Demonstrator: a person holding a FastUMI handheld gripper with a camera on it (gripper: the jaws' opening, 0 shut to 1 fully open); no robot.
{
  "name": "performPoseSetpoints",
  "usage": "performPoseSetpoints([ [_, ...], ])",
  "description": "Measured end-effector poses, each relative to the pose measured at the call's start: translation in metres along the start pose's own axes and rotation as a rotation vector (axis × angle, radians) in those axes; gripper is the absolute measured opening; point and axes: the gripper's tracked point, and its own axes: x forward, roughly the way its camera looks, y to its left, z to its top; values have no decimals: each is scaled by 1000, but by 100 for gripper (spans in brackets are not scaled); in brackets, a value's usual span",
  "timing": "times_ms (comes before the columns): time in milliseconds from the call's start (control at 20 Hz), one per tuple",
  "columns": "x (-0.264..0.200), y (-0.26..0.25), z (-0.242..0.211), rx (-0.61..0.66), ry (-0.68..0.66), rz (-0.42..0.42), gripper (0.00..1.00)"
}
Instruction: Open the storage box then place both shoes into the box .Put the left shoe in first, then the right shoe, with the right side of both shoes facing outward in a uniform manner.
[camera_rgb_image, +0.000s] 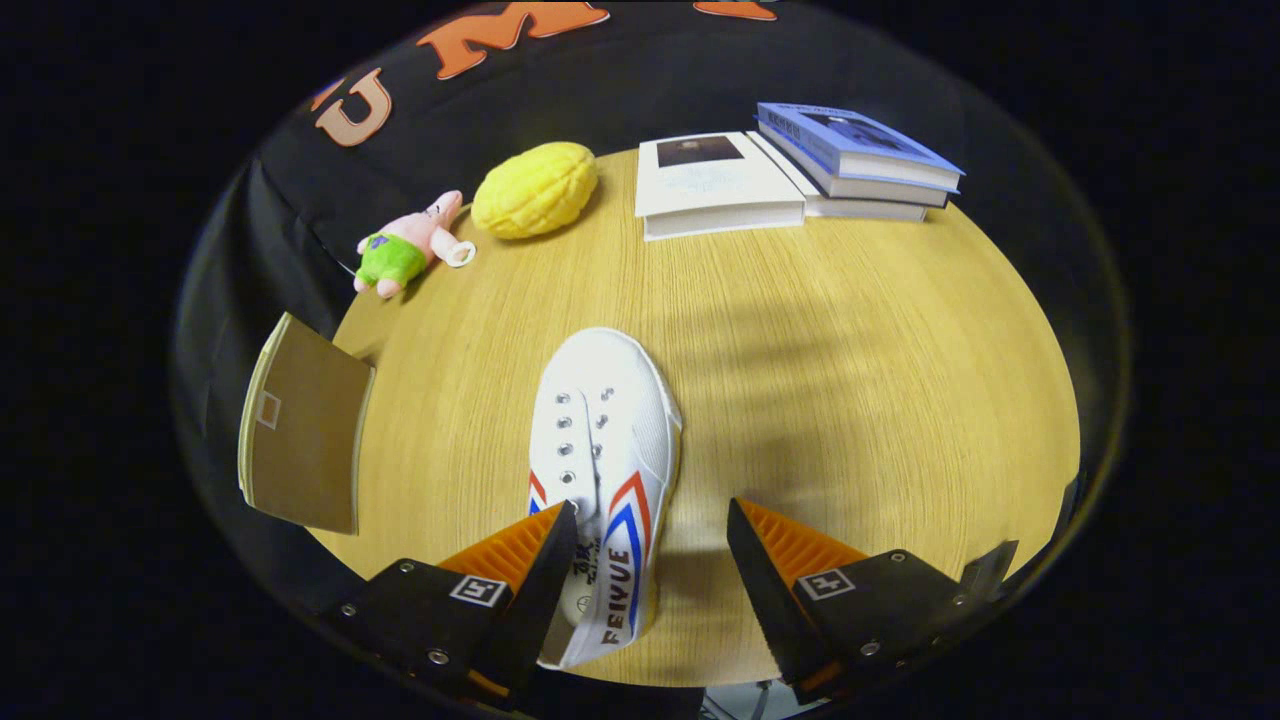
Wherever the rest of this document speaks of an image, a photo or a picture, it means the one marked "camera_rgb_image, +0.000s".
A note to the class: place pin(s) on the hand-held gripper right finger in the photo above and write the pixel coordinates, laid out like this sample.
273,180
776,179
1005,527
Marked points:
765,590

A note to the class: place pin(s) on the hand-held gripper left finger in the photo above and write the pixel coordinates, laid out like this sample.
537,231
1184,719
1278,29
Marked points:
535,600

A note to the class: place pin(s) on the brown fabric storage box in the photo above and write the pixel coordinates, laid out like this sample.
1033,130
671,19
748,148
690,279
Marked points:
310,440

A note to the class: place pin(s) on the yellow plush bread toy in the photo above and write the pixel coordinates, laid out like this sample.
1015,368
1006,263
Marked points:
535,190

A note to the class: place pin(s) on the white canvas shoe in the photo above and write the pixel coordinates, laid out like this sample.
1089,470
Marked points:
610,420

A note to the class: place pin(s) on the white book with dark photo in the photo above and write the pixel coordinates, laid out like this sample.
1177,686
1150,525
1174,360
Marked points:
710,185

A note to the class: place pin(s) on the blue cover book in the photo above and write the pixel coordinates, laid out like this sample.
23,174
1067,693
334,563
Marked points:
860,140

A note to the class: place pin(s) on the pink plush star toy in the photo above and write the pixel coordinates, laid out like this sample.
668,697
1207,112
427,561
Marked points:
390,258

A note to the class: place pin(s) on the plain white book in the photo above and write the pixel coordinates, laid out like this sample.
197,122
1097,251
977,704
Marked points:
870,210

